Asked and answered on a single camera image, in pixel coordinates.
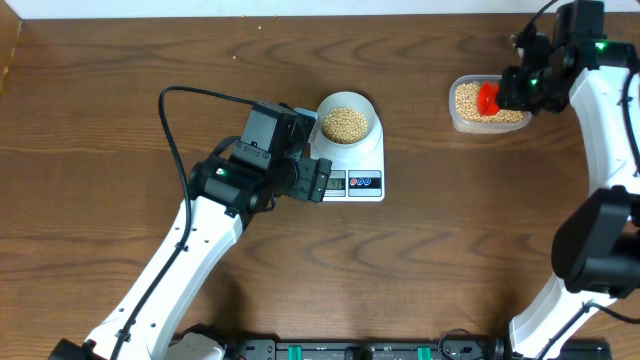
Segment soybeans in bowl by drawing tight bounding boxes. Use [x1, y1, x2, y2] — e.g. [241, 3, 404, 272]
[322, 107, 368, 144]

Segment grey round bowl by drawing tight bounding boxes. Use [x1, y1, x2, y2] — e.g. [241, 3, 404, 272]
[317, 91, 377, 145]

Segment soybeans pile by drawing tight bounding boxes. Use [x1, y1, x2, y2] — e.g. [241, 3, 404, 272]
[455, 82, 524, 123]

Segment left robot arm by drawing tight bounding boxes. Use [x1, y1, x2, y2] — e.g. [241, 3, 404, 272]
[50, 102, 331, 360]

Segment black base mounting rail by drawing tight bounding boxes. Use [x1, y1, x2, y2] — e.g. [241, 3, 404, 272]
[169, 337, 614, 360]

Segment red plastic measuring scoop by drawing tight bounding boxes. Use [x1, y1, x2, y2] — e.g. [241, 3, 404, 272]
[476, 82, 500, 116]

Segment white digital kitchen scale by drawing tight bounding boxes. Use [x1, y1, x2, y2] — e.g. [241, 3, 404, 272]
[311, 118, 385, 202]

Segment clear plastic container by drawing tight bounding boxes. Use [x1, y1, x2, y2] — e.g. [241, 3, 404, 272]
[449, 75, 532, 135]

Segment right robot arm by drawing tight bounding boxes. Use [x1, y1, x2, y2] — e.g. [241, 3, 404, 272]
[478, 1, 639, 359]

